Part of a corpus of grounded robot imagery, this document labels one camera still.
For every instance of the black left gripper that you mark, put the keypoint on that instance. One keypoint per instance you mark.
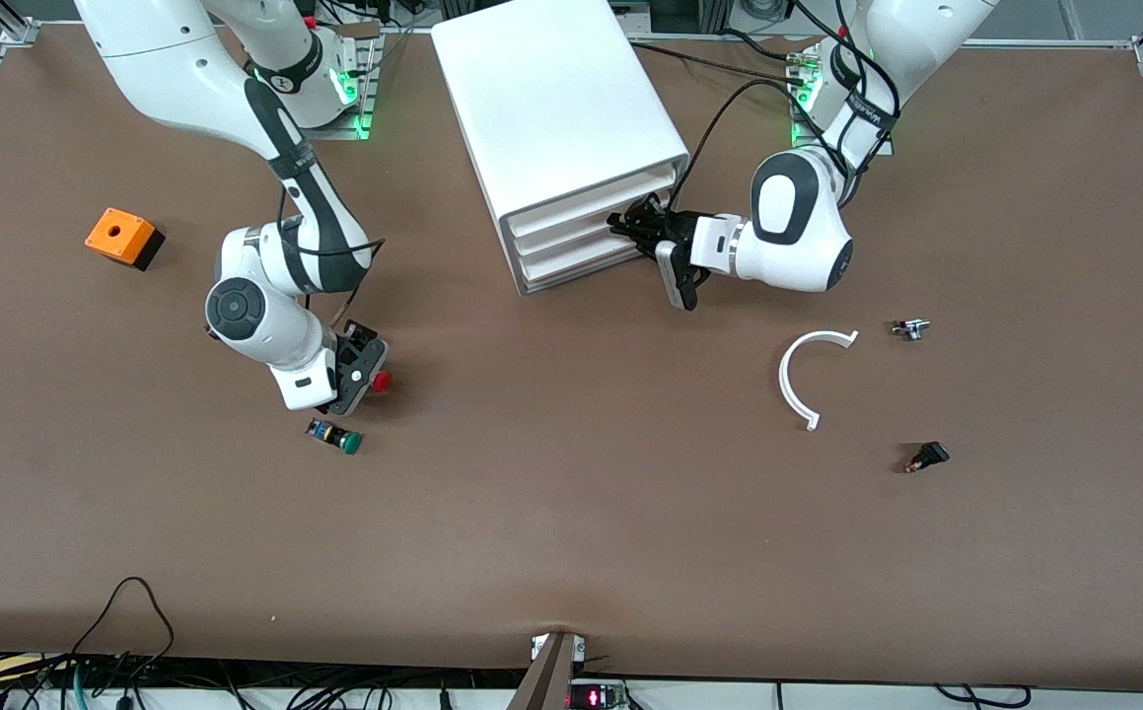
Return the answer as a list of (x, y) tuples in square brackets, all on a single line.
[(652, 228)]

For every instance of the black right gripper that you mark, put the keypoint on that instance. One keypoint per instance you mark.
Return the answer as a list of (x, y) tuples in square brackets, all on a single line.
[(362, 338)]

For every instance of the red push button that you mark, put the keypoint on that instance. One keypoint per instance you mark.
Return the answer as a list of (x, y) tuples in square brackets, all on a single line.
[(383, 382)]

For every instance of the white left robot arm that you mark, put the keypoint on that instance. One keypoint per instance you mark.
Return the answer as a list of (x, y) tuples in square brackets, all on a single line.
[(798, 247)]

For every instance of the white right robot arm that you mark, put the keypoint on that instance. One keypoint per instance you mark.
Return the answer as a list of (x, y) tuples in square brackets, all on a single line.
[(167, 79)]

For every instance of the green push button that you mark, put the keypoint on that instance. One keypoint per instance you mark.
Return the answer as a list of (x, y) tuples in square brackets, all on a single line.
[(346, 440)]

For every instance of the white semicircular pipe clamp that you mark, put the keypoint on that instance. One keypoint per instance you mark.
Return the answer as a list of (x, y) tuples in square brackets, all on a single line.
[(783, 385)]

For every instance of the small chrome valve fitting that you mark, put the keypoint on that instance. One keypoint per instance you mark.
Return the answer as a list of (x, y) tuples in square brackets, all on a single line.
[(911, 328)]

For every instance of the small red display device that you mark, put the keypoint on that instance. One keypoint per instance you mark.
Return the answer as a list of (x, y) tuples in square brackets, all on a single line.
[(593, 698)]

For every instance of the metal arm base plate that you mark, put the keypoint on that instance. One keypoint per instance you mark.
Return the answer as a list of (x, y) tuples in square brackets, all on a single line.
[(349, 123), (887, 148)]

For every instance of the orange button enclosure box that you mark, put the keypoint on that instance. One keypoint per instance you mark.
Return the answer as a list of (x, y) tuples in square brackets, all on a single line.
[(117, 235)]

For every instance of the small black switch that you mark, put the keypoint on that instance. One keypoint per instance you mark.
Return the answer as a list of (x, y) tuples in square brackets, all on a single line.
[(929, 456)]

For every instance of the brown camera mounting post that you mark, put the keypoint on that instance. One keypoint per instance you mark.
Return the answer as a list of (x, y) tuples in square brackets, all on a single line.
[(546, 680)]

